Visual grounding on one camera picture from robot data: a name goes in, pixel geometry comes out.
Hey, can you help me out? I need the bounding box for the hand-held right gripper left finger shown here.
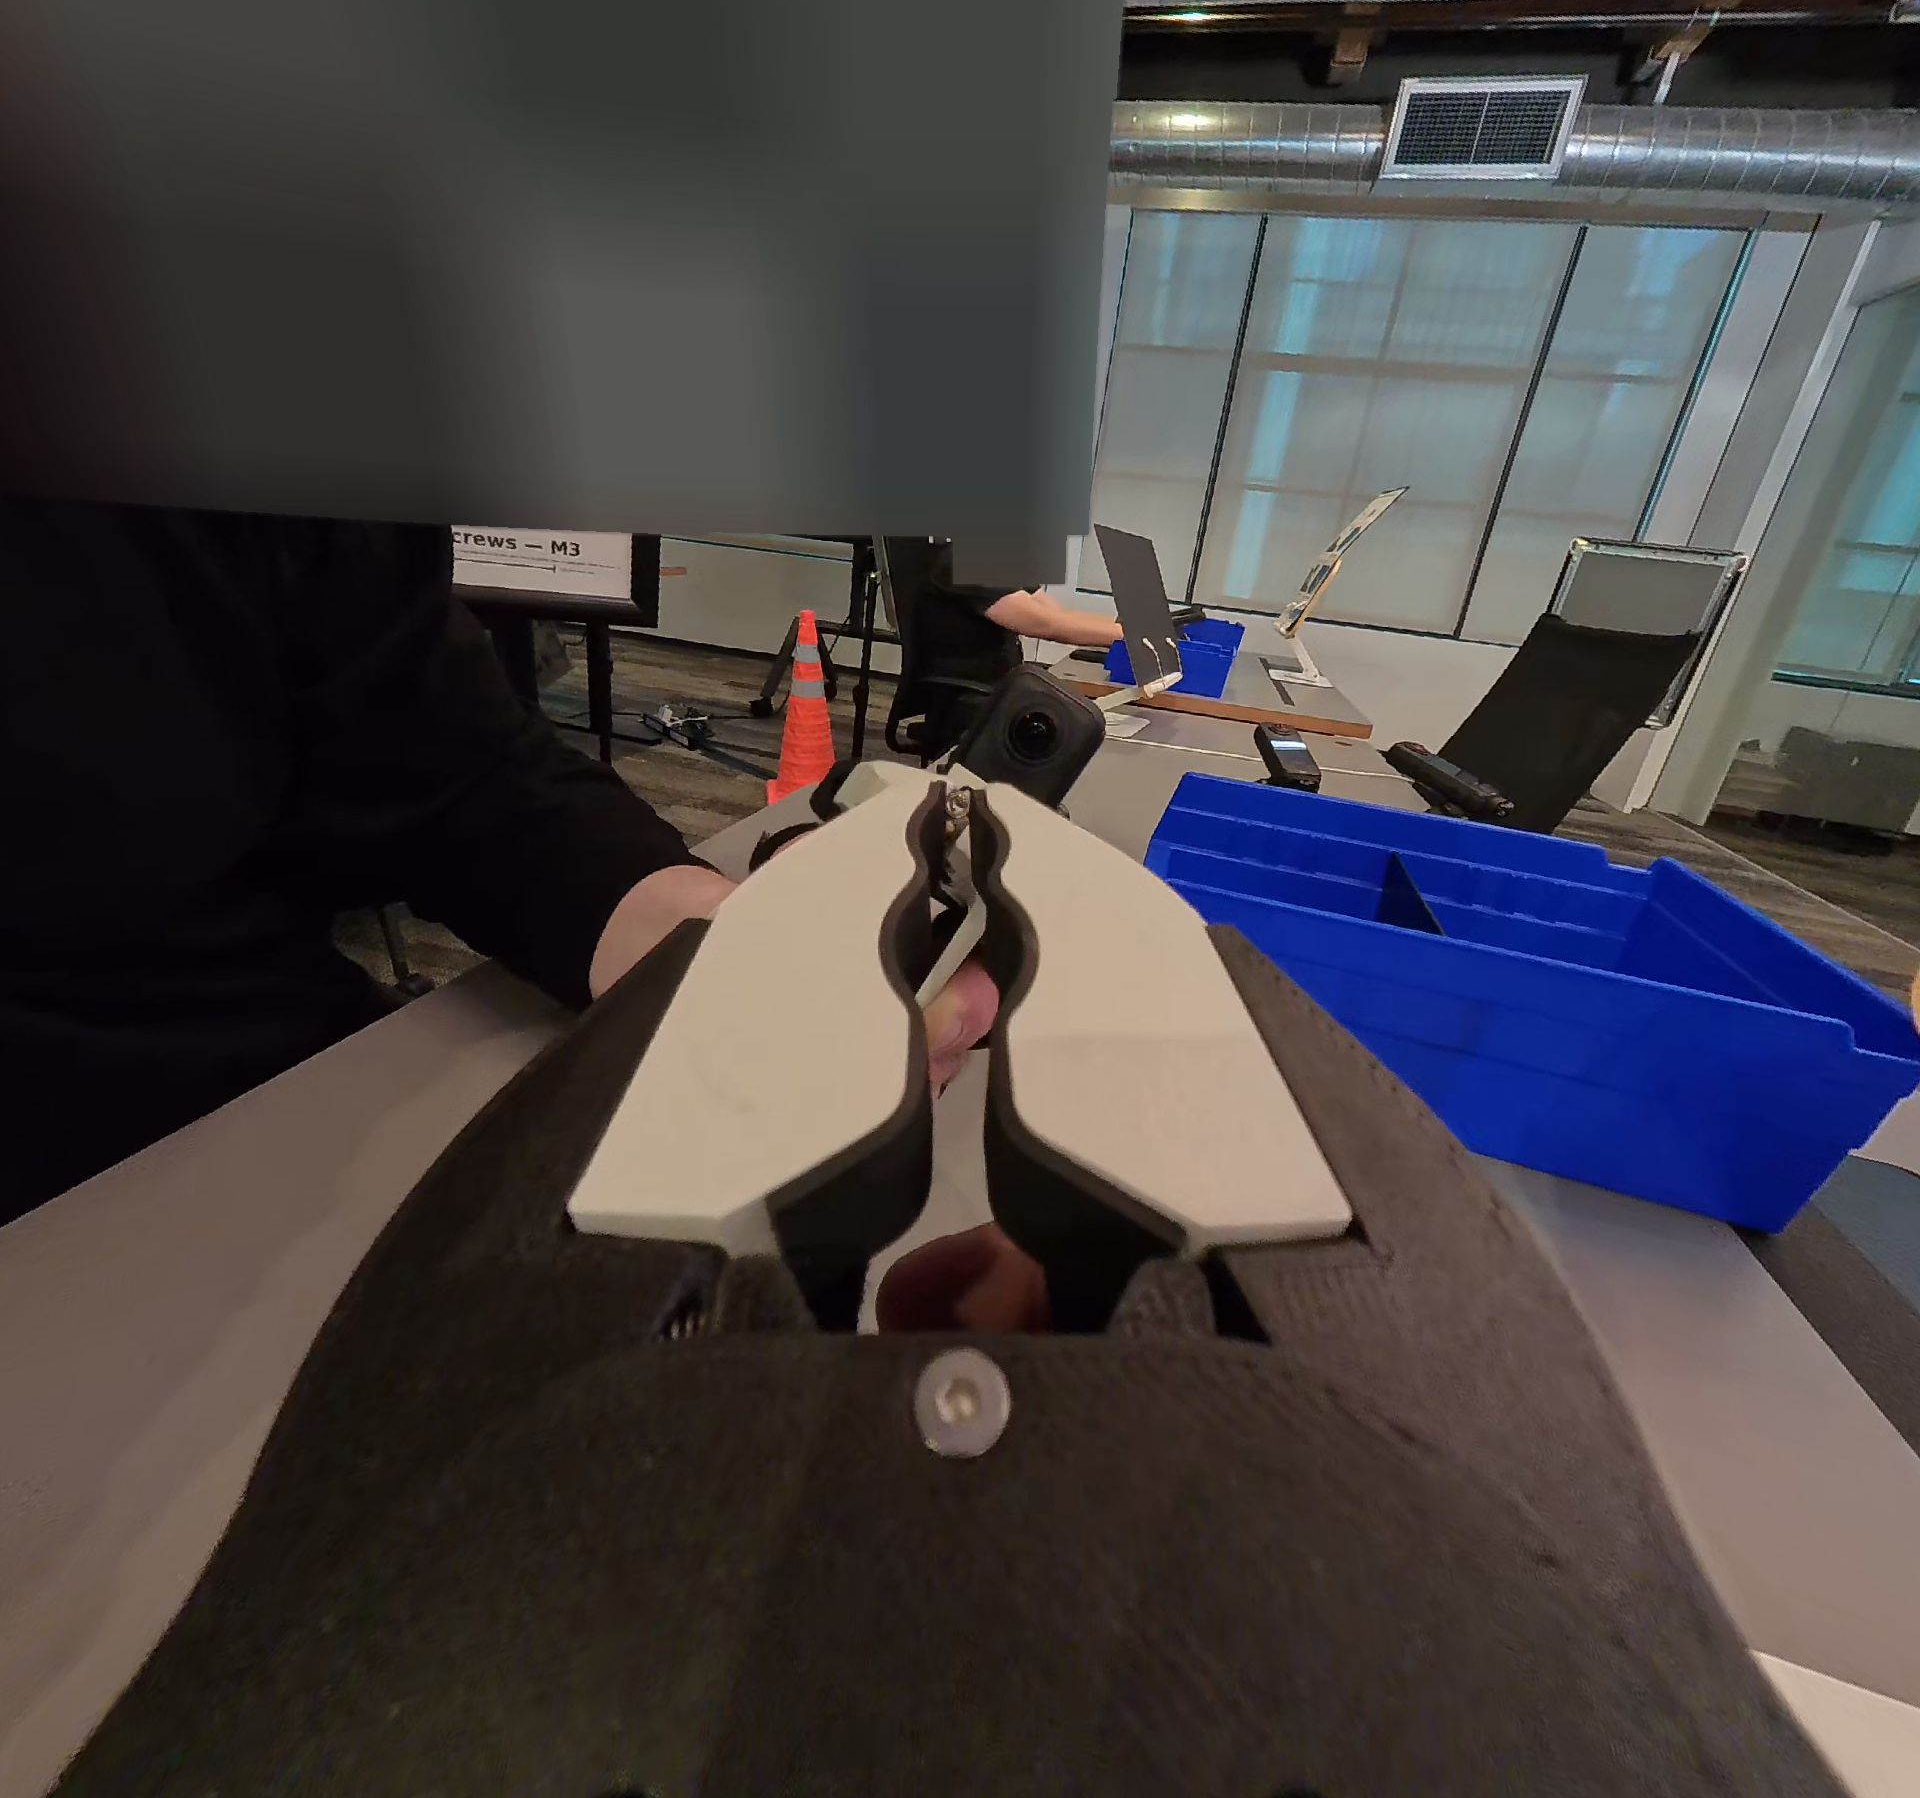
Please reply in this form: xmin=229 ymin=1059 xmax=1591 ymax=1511
xmin=568 ymin=779 xmax=950 ymax=1333

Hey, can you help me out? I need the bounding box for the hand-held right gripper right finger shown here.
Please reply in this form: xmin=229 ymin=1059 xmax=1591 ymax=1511
xmin=957 ymin=781 xmax=1360 ymax=1333

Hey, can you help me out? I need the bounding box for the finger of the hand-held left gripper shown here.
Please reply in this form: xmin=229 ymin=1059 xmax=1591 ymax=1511
xmin=830 ymin=760 xmax=950 ymax=817

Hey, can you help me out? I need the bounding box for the blue plastic bin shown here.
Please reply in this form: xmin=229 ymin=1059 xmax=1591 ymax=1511
xmin=1145 ymin=769 xmax=1920 ymax=1236
xmin=1109 ymin=617 xmax=1243 ymax=700

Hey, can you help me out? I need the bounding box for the person's left forearm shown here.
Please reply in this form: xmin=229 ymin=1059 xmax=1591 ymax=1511
xmin=377 ymin=535 xmax=714 ymax=1013

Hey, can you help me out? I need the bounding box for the pale neighbouring desk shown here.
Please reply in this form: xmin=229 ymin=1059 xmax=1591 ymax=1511
xmin=1052 ymin=725 xmax=1562 ymax=878

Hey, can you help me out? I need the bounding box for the wood-edged desk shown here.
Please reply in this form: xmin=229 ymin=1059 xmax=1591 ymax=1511
xmin=1052 ymin=646 xmax=1373 ymax=743

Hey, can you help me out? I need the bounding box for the grey desk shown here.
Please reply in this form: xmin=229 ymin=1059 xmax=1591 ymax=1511
xmin=0 ymin=779 xmax=1920 ymax=1798

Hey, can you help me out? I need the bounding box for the person's left hand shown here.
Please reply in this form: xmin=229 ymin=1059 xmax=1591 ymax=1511
xmin=587 ymin=859 xmax=1001 ymax=1101

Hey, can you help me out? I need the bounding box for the person's right hand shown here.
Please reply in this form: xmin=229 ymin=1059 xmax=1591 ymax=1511
xmin=879 ymin=1224 xmax=1052 ymax=1333

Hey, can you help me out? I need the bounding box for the black office chair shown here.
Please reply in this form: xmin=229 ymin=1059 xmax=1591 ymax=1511
xmin=883 ymin=676 xmax=991 ymax=762

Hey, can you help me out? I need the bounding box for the orange traffic cone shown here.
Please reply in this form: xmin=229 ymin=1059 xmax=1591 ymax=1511
xmin=768 ymin=608 xmax=835 ymax=806

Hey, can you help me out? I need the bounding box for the black stand pole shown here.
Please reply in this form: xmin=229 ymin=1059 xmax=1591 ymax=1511
xmin=849 ymin=535 xmax=883 ymax=762

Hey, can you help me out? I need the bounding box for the tilted document stand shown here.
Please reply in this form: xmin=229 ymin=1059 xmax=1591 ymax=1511
xmin=1093 ymin=528 xmax=1205 ymax=709
xmin=1275 ymin=482 xmax=1409 ymax=689

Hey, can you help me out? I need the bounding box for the white sign on black stand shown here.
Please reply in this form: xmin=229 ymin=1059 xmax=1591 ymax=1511
xmin=449 ymin=528 xmax=665 ymax=762

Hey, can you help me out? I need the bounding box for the black mesh lounge chair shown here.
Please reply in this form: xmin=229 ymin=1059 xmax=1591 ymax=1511
xmin=1431 ymin=617 xmax=1713 ymax=836

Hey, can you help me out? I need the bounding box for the person's torso in black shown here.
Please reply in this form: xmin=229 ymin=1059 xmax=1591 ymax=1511
xmin=0 ymin=500 xmax=457 ymax=1233

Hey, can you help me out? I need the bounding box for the silver framed board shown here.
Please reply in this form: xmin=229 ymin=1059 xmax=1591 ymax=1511
xmin=1541 ymin=535 xmax=1749 ymax=736

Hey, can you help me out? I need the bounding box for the white air vent grille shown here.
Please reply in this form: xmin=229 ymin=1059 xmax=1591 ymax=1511
xmin=1373 ymin=76 xmax=1591 ymax=184

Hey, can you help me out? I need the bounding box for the silver air duct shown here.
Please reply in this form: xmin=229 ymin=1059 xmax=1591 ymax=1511
xmin=1110 ymin=93 xmax=1920 ymax=217

